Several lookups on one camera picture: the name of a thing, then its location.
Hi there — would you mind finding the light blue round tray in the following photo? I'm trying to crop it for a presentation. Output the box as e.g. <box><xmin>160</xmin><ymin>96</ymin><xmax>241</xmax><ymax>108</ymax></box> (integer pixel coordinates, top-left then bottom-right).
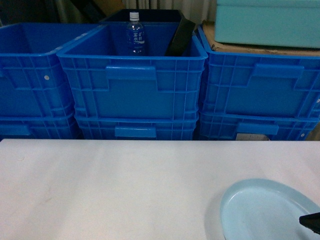
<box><xmin>220</xmin><ymin>178</ymin><xmax>320</xmax><ymax>240</ymax></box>

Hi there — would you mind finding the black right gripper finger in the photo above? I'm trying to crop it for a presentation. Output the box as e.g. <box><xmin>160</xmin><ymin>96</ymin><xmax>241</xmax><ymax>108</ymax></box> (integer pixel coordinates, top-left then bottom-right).
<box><xmin>299</xmin><ymin>212</ymin><xmax>320</xmax><ymax>233</ymax></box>

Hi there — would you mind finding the blue crate lower right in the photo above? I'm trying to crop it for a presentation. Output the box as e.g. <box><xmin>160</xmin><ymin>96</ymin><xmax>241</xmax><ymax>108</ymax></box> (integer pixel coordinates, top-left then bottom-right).
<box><xmin>198</xmin><ymin>112</ymin><xmax>319</xmax><ymax>141</ymax></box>

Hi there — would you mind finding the blue crate upper left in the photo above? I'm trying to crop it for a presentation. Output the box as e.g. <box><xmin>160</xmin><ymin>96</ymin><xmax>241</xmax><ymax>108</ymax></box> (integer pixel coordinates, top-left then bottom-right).
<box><xmin>0</xmin><ymin>22</ymin><xmax>97</xmax><ymax>118</ymax></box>

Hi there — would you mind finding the blue crate lower left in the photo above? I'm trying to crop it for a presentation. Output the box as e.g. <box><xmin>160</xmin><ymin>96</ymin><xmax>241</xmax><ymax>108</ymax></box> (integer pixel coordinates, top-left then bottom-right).
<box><xmin>0</xmin><ymin>113</ymin><xmax>83</xmax><ymax>140</ymax></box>

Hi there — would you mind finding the blue labelled water bottle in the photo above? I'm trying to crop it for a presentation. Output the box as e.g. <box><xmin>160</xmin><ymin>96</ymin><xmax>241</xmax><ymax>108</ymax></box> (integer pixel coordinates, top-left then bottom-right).
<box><xmin>126</xmin><ymin>11</ymin><xmax>146</xmax><ymax>56</ymax></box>

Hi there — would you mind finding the dark blue rear crate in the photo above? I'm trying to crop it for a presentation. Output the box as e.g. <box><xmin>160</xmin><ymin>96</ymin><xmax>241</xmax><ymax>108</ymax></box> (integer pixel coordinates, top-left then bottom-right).
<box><xmin>99</xmin><ymin>9</ymin><xmax>185</xmax><ymax>23</ymax></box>

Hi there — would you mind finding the blue crate lower middle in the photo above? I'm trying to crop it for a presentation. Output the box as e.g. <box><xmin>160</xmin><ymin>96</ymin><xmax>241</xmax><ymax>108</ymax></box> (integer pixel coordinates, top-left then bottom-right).
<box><xmin>75</xmin><ymin>113</ymin><xmax>199</xmax><ymax>141</ymax></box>

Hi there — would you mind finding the black plastic tray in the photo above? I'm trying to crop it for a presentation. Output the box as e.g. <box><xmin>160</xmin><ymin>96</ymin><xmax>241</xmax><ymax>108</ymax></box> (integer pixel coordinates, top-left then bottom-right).
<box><xmin>164</xmin><ymin>17</ymin><xmax>196</xmax><ymax>57</ymax></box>

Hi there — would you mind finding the turquoise plastic box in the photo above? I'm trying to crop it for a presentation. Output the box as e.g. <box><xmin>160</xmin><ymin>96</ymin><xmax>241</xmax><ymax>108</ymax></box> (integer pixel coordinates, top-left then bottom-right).
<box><xmin>214</xmin><ymin>0</ymin><xmax>320</xmax><ymax>49</ymax></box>

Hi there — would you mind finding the blue crate upper middle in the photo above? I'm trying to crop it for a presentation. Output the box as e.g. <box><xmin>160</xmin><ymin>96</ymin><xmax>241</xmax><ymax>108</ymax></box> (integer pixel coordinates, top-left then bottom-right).
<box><xmin>57</xmin><ymin>22</ymin><xmax>207</xmax><ymax>121</ymax></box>

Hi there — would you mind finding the blue crate upper right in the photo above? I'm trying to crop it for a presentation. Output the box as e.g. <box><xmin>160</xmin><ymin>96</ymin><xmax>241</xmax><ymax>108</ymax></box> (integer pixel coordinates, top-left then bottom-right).
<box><xmin>197</xmin><ymin>25</ymin><xmax>320</xmax><ymax>119</ymax></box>

